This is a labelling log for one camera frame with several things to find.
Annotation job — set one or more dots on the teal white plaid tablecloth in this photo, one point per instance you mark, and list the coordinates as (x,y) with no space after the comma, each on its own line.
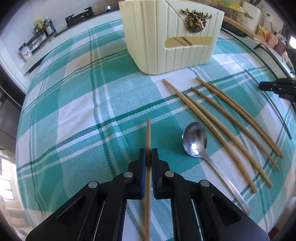
(84,118)

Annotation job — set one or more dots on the stainless steel spoon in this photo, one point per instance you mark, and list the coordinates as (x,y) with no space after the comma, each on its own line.
(194,140)

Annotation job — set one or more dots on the white knife block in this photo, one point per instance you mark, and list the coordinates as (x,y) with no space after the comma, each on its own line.
(254,12)

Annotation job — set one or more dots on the white spice jar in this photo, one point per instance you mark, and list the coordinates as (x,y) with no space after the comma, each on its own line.
(25,52)

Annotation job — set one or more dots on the wire basket with vegetables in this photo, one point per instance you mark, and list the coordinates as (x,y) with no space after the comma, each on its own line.
(235,7)

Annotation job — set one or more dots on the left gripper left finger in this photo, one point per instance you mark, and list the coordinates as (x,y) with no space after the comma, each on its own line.
(97,211)

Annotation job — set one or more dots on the black gas stove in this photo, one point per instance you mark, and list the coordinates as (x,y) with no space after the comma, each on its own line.
(76,19)

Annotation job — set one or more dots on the sauce bottles cluster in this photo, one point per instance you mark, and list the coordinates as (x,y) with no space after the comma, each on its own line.
(44,26)

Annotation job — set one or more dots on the yellow snack packet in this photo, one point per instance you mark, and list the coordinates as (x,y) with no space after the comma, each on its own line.
(262,33)

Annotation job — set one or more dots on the cream ribbed utensil holder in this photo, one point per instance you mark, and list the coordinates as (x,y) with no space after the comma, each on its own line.
(164,36)

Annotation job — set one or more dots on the wooden cutting board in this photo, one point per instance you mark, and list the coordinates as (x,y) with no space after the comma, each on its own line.
(238,29)

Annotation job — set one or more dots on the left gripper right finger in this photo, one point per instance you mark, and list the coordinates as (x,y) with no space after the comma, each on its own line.
(199,210)

